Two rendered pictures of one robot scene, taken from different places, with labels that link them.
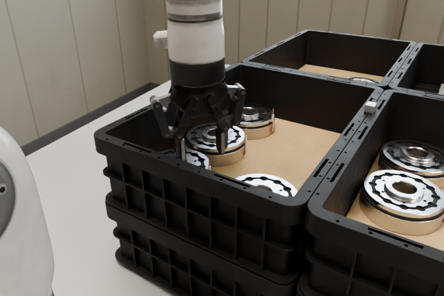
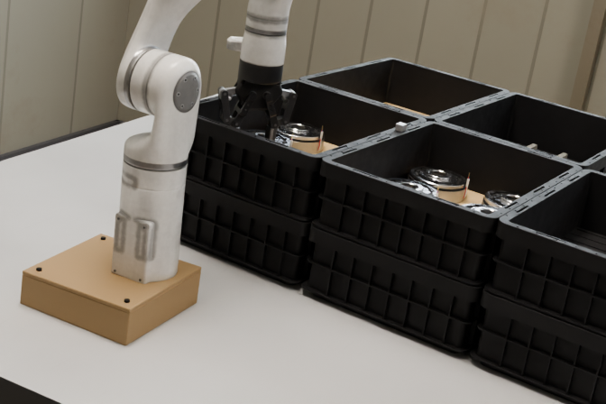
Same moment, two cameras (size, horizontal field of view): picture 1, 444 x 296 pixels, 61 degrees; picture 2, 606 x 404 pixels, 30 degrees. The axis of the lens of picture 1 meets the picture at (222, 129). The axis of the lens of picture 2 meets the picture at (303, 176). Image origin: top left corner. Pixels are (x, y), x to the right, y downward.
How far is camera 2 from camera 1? 1.40 m
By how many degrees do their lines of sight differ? 8
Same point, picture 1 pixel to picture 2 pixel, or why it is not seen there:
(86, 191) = (114, 188)
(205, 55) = (269, 60)
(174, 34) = (249, 41)
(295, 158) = not seen: hidden behind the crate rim
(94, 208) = not seen: hidden behind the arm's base
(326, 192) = (336, 156)
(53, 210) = (84, 196)
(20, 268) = (190, 126)
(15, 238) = (194, 112)
